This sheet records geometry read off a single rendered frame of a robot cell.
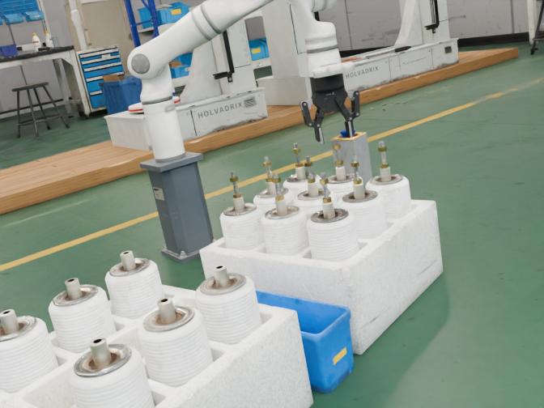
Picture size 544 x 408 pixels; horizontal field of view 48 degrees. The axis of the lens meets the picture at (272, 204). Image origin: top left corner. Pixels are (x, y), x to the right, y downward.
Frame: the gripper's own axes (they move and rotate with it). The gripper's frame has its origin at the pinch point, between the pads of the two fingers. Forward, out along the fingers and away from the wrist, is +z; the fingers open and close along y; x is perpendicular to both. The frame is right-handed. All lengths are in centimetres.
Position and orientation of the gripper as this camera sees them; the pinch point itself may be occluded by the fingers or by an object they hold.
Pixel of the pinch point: (334, 134)
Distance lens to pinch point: 142.7
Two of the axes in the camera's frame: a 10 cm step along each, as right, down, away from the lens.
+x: 2.2, 2.4, -9.5
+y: -9.6, 2.3, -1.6
